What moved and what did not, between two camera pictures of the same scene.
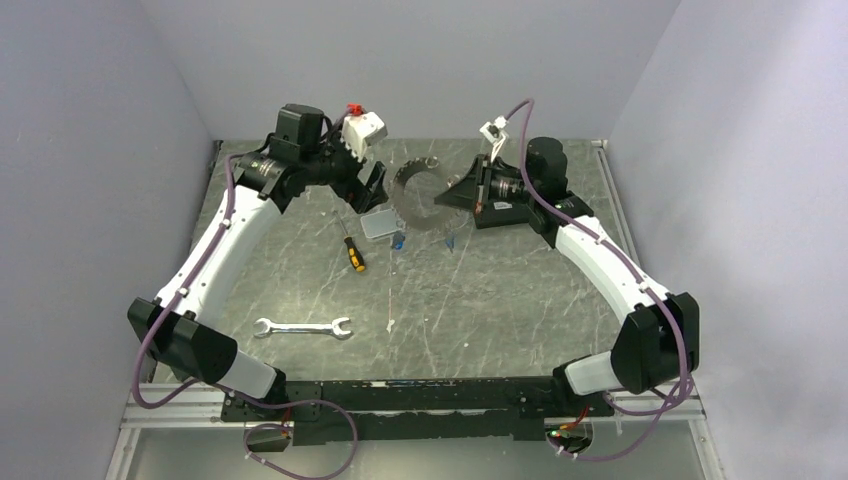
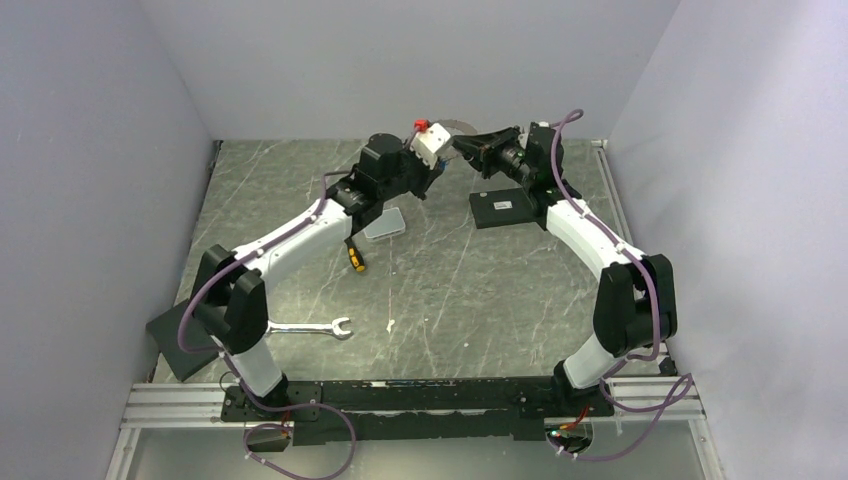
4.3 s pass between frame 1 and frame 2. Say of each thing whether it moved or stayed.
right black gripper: moved
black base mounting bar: stayed
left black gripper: moved
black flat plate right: stayed
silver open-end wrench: stayed
